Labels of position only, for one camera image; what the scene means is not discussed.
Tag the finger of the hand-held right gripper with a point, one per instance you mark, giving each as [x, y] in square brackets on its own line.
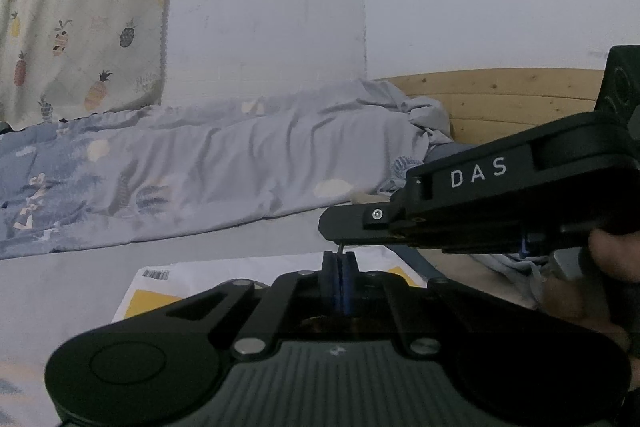
[355, 224]

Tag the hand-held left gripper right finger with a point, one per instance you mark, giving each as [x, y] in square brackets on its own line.
[350, 287]

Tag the person's right hand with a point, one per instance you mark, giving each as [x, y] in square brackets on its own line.
[617, 257]

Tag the blue printed quilt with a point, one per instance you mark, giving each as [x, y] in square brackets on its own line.
[225, 157]

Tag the pineapple print curtain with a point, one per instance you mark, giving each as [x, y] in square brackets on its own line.
[85, 17]

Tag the grey leaf print bed sheet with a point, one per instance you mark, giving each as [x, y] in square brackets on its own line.
[75, 287]

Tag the white and yellow mailer bag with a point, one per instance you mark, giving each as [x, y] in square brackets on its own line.
[210, 272]

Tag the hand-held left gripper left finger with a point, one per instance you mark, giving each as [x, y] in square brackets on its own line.
[331, 287]

